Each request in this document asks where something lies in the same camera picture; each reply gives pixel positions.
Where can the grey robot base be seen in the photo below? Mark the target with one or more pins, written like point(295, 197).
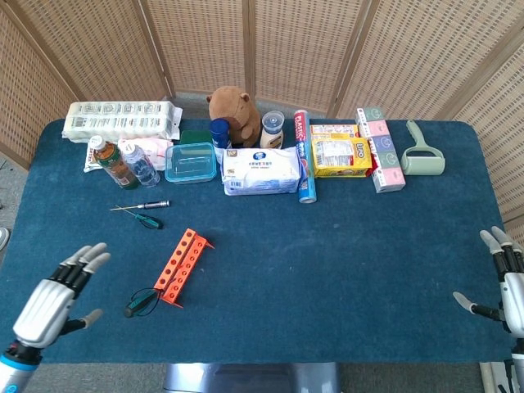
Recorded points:
point(254, 378)

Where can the dark green box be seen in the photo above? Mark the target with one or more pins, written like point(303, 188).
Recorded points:
point(196, 136)

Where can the pink white snack bag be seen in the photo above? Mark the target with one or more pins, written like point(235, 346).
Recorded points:
point(157, 149)

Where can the white toilet paper pack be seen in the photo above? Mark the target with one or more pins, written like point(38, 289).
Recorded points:
point(118, 120)

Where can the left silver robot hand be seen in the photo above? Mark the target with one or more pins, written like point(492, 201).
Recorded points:
point(43, 307)

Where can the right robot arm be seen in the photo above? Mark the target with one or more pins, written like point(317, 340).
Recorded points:
point(518, 364)

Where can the brown capybara plush toy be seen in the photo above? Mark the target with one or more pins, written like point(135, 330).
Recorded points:
point(237, 110)

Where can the white blue wet wipes pack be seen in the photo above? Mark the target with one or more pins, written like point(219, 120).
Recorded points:
point(262, 172)

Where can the pastel tissue box pack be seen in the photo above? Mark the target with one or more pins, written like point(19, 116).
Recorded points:
point(385, 159)

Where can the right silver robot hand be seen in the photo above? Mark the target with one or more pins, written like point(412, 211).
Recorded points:
point(515, 303)

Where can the blue white spray can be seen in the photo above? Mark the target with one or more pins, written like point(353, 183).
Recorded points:
point(220, 133)

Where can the wicker folding screen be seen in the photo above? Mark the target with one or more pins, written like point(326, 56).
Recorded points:
point(303, 41)

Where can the red white snack packet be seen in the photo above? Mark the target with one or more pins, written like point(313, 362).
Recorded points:
point(89, 161)

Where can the blue table cloth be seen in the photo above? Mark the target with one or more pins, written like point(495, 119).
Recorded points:
point(286, 266)

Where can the silver precision screwdriver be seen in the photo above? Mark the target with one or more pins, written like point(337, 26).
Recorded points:
point(155, 204)

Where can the blue plastic wrap roll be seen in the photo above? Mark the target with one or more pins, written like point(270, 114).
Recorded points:
point(305, 163)

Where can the white sauce bottle clear cap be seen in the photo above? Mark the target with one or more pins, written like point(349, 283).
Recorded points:
point(271, 137)

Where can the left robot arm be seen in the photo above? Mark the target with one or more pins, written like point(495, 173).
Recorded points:
point(14, 368)

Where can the yellow white snack box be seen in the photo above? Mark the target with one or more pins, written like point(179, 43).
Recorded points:
point(333, 130)

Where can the orange tube rack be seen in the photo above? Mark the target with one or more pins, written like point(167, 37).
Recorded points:
point(187, 264)

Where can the clear water bottle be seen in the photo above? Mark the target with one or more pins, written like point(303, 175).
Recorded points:
point(143, 170)

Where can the green tea bottle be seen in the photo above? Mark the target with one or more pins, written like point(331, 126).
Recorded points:
point(118, 168)

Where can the pale green lint roller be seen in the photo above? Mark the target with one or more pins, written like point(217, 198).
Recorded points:
point(421, 163)

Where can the clear container teal lid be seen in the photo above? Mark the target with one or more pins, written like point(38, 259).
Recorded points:
point(190, 163)

